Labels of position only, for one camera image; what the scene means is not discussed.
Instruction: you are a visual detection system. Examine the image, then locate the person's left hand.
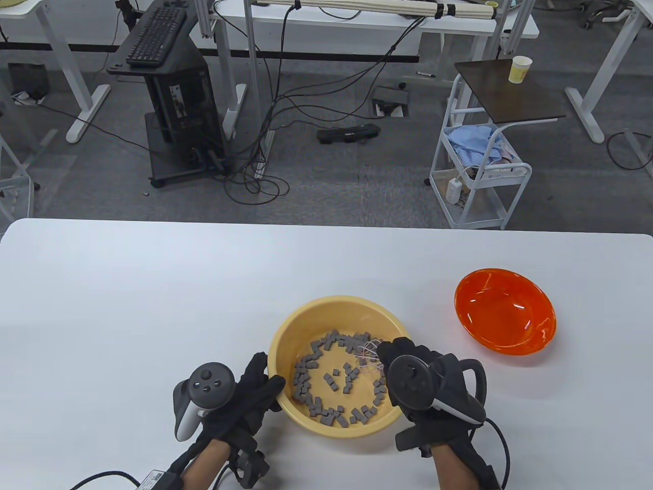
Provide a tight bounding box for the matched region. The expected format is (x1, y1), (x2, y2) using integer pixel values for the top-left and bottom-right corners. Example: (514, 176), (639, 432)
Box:
(202, 352), (286, 485)

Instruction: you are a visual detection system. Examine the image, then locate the person's right hand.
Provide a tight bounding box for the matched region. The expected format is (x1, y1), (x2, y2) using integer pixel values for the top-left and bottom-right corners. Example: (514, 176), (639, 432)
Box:
(376, 338), (485, 457)

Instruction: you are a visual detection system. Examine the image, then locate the pile of grey toy blocks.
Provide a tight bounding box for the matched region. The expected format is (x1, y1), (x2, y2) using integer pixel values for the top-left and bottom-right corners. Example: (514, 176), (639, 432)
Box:
(292, 331), (388, 428)

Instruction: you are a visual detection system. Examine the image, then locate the wire whisk with wooden handle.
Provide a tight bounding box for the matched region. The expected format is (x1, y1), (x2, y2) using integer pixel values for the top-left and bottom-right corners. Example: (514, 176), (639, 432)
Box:
(356, 339), (386, 373)

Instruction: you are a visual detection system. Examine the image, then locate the yellow plastic basin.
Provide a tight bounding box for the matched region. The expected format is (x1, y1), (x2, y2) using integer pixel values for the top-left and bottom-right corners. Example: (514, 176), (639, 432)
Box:
(267, 296), (414, 439)

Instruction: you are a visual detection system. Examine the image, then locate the orange plastic bowl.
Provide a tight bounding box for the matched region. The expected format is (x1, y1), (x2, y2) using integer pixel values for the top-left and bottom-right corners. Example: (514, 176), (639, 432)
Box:
(455, 268), (557, 354)

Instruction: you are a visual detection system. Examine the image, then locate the person's right forearm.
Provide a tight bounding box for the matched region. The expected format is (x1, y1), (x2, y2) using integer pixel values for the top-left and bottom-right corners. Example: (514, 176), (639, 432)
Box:
(433, 442), (478, 490)

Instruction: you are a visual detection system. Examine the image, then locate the person's left forearm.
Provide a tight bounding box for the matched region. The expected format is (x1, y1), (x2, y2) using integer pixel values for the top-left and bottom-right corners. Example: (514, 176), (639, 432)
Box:
(181, 439), (230, 490)

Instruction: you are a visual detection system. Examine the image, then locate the grey hand controller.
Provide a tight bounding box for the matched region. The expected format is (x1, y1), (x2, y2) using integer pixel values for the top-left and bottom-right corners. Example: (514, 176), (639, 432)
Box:
(389, 355), (487, 425)
(173, 362), (236, 442)

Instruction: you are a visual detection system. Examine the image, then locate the white utility cart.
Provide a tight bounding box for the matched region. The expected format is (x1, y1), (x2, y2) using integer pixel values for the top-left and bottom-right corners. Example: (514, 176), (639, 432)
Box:
(424, 74), (533, 230)

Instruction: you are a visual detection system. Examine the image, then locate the black power strip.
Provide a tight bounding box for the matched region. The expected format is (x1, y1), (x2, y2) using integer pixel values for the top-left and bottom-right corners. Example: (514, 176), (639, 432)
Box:
(317, 123), (382, 145)

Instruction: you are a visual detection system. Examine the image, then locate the pink patterned cloth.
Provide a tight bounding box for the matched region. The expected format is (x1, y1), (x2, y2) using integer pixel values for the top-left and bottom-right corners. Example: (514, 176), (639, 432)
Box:
(480, 142), (517, 177)

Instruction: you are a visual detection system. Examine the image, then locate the blue cloth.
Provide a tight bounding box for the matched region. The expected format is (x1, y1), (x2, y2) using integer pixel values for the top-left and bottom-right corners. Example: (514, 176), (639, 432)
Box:
(448, 125), (506, 166)

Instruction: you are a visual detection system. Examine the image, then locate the black computer cart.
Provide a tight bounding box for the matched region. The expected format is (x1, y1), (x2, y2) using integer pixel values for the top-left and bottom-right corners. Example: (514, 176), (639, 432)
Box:
(106, 0), (230, 188)

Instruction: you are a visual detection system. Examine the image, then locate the floor socket box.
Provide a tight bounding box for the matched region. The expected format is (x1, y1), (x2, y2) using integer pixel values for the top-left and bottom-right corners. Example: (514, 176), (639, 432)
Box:
(370, 86), (412, 118)

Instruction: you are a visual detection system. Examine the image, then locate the dark brown side table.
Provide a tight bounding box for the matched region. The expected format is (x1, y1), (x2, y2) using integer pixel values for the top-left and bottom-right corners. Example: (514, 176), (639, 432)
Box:
(454, 59), (567, 125)

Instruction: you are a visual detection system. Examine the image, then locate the yellow paper cup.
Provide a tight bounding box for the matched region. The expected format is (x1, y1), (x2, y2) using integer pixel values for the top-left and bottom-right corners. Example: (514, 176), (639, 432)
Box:
(508, 56), (533, 84)

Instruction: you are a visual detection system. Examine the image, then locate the black keyboard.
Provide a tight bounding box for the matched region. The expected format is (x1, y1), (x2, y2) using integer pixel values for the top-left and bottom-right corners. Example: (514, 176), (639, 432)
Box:
(126, 6), (188, 67)

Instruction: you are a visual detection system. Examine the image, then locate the long white desk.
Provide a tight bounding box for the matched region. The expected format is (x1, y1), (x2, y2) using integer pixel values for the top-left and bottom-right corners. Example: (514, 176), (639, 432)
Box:
(191, 0), (540, 139)

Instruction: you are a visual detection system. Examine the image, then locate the black box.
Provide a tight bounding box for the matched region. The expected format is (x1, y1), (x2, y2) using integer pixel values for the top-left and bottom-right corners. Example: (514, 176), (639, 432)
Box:
(9, 63), (50, 100)

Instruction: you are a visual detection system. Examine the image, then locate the rolled beige mat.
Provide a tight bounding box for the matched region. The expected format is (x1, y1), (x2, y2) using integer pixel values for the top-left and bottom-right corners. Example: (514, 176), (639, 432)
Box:
(254, 0), (498, 20)

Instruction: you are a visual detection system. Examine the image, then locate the office chair base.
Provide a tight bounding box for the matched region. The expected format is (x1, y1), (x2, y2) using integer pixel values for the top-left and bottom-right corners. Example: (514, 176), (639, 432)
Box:
(579, 0), (631, 29)

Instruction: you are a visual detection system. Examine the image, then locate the labelled wrist camera unit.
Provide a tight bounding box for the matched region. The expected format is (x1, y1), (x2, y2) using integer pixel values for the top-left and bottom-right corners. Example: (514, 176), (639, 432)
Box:
(138, 469), (179, 490)

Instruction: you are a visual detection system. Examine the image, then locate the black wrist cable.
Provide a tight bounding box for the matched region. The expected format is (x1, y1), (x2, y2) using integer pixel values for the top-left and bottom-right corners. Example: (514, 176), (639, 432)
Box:
(69, 471), (141, 490)

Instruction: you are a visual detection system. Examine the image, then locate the bundle of black cables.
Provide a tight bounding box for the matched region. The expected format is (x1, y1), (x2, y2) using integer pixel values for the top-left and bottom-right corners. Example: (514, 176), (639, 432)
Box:
(222, 0), (429, 205)

